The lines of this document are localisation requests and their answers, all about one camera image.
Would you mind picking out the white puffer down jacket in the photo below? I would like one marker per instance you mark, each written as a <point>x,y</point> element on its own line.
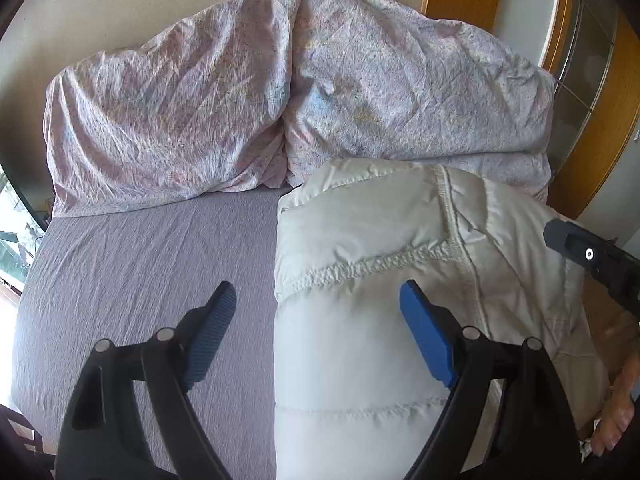
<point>379,267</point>

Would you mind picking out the dark wooden chair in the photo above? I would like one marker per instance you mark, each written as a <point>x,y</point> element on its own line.
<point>22,452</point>

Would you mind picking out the glass window railing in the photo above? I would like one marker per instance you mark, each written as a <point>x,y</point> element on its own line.
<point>21,236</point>

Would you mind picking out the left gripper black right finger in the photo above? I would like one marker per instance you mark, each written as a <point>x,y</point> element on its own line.
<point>506,416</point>

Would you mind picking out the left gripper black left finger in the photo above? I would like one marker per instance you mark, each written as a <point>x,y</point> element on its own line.
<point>102,435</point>

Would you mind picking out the person's right hand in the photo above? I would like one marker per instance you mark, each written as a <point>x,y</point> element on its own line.
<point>619,408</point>

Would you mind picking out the lilac bed sheet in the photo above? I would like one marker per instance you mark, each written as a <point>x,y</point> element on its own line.
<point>125,276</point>

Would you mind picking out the pink floral duvet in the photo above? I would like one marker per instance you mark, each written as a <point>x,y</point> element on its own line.
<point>251,93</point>

